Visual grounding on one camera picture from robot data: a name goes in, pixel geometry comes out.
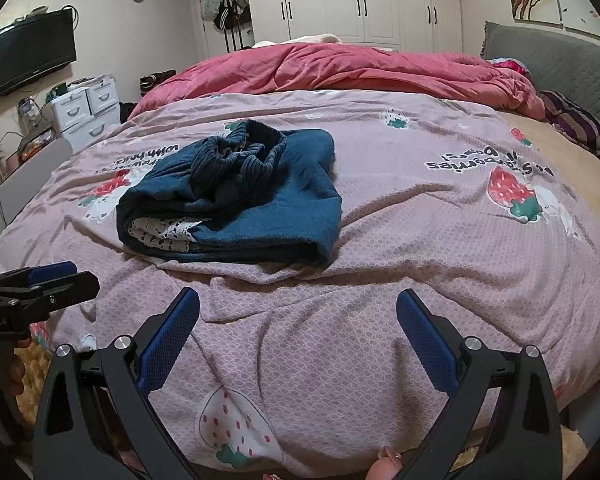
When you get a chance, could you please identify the colourful patterned cloth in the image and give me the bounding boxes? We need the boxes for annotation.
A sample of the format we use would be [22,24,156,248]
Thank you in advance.
[487,57,533,81]

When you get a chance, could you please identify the person's left hand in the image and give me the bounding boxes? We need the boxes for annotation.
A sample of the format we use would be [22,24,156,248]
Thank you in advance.
[7,337,33,398]

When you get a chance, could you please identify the clear plastic container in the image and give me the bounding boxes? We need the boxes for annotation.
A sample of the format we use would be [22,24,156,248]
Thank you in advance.
[0,132,23,184]

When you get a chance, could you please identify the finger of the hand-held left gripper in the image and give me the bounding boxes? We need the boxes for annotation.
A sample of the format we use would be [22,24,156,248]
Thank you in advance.
[0,271,101,320]
[0,261,78,293]

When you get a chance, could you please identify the blue pants with lace trim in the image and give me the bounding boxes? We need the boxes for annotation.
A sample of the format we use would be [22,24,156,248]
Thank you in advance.
[116,120,343,267]

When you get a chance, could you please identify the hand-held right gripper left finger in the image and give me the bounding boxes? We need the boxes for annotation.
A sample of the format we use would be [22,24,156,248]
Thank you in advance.
[32,287,201,480]

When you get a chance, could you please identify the red duvet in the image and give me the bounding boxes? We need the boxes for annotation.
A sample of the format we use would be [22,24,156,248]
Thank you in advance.
[132,42,548,122]

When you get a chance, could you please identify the grey padded bed panel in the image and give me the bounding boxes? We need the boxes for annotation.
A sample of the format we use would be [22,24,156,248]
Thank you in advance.
[0,137,73,251]

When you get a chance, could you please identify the white plastic drawer chest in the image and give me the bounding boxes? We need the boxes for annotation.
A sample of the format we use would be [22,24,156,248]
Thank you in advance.
[42,74,122,153]

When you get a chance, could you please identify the black wall television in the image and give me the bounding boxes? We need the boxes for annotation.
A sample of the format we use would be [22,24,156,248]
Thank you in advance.
[0,8,77,101]

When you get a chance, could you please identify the cream fluffy cloth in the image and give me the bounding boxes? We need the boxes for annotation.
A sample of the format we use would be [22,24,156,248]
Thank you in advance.
[252,34,343,47]

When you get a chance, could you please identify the beige bed sheet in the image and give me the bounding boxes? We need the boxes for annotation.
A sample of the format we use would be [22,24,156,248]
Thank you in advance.
[497,110,600,261]

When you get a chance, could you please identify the purple striped pillow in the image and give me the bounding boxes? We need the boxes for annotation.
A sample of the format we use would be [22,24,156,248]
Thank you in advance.
[537,90,600,157]

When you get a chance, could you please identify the grey quilted headboard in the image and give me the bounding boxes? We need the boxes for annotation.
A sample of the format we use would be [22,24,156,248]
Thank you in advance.
[481,21,600,136]

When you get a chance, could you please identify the pink strawberry printed blanket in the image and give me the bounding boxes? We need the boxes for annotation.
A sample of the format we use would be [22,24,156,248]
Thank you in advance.
[0,89,600,476]

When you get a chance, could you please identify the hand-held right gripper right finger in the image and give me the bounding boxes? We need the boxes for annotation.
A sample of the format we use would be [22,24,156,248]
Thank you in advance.
[396,288,563,480]

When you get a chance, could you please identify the beige fluffy fleece garment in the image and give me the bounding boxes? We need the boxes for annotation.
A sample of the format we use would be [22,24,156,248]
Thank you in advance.
[12,342,588,476]

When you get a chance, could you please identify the black striped hanging bag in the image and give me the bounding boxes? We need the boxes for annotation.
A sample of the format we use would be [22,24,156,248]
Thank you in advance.
[214,0,253,52]

